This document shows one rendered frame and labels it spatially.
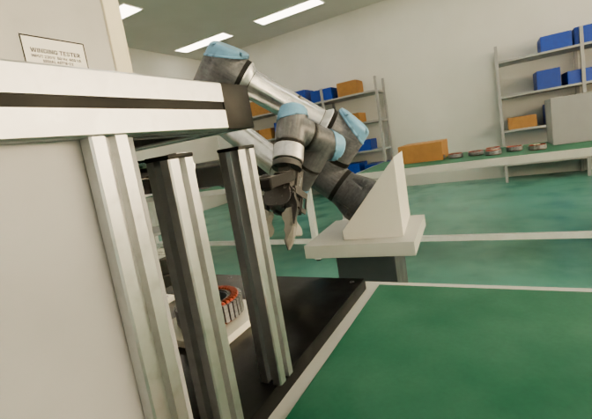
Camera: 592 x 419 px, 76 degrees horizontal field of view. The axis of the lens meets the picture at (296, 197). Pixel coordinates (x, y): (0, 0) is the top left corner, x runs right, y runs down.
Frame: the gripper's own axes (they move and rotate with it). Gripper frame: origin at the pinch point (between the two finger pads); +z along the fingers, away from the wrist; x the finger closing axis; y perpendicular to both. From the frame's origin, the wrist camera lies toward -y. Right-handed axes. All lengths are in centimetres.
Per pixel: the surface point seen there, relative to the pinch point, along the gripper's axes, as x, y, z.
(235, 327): -6.6, -17.8, 17.4
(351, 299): -19.8, -3.3, 11.1
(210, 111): -22, -46, -2
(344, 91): 187, 456, -382
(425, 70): 57, 496, -416
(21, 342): -20, -55, 19
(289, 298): -8.7, -5.7, 11.8
